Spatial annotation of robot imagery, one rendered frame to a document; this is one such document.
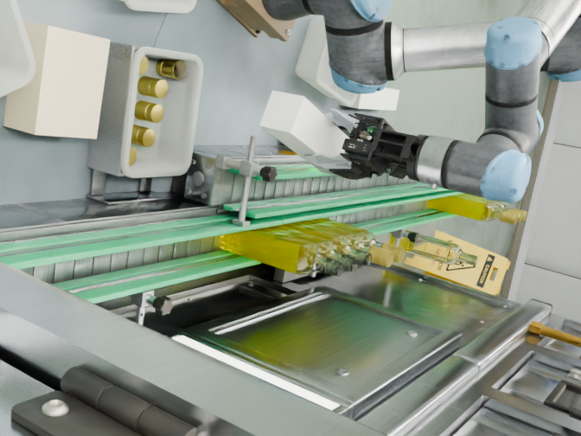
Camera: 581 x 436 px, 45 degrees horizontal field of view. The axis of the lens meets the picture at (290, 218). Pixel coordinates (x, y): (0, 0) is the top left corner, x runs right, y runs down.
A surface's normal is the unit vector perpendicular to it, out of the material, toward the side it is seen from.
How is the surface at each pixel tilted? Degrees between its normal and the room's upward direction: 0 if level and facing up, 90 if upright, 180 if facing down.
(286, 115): 90
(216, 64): 0
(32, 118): 90
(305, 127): 0
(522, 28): 91
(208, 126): 0
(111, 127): 90
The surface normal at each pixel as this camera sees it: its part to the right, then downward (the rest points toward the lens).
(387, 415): 0.16, -0.97
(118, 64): -0.54, 0.08
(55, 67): 0.82, 0.25
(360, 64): -0.17, 0.60
